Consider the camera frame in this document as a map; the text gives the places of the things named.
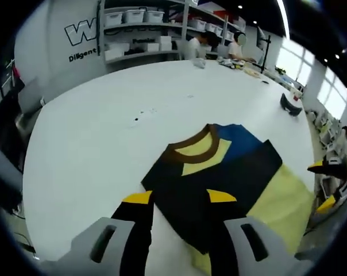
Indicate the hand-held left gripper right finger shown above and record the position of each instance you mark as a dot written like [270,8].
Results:
[225,230]

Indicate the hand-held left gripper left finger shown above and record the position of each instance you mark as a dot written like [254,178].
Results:
[133,235]

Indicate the yellow long-sleeved garment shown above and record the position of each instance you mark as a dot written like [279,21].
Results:
[228,184]

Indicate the black headset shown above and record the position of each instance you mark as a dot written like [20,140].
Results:
[289,108]

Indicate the black stand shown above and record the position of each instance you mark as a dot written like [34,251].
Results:
[264,51]

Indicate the ceiling light strip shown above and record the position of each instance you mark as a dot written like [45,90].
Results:
[285,20]

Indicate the white cloth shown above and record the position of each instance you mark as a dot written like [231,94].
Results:
[199,62]

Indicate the grey chair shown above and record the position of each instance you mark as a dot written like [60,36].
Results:
[30,95]

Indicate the white shelf unit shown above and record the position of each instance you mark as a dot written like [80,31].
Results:
[173,50]

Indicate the hanging dark bag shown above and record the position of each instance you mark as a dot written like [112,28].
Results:
[17,75]

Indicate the white pillar with lettering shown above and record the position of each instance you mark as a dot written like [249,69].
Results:
[55,43]

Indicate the row of white storage boxes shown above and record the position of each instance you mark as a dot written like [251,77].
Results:
[133,15]

